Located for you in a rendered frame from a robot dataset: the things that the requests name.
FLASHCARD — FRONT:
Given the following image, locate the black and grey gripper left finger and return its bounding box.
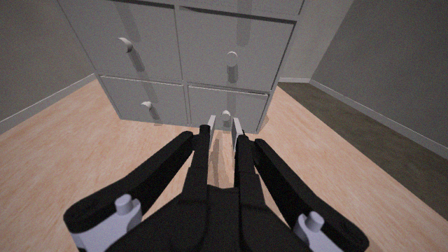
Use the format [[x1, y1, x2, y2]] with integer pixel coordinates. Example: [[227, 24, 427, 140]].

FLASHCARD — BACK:
[[63, 115, 216, 252]]

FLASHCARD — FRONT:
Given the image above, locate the grey chest of drawers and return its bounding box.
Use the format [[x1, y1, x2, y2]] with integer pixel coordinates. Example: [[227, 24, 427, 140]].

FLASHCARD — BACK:
[[52, 0, 310, 134]]

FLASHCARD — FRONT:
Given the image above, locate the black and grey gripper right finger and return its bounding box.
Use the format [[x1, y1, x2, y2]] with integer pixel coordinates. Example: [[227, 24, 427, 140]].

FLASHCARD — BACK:
[[231, 118, 370, 252]]

